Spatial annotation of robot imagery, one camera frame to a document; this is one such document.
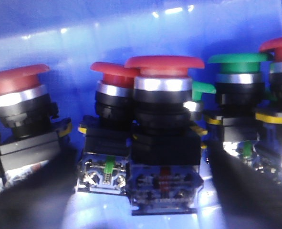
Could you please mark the red push button left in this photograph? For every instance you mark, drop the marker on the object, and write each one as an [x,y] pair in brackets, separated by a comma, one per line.
[38,135]

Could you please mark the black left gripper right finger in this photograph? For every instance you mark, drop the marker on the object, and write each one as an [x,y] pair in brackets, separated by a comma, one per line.
[249,200]

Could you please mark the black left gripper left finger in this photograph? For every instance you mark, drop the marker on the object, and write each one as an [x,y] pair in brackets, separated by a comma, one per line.
[31,195]

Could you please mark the red push button raised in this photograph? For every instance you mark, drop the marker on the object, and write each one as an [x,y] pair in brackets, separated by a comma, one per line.
[163,171]

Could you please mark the green push button right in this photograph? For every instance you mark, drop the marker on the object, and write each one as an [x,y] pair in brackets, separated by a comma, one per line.
[240,88]

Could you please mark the blue crate with buttons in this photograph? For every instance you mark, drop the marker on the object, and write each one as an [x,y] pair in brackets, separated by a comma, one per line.
[70,35]

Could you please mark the green push button hidden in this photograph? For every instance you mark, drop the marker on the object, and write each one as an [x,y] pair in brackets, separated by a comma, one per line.
[195,105]

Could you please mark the red push button middle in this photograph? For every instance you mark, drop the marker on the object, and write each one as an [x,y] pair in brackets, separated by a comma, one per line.
[102,168]

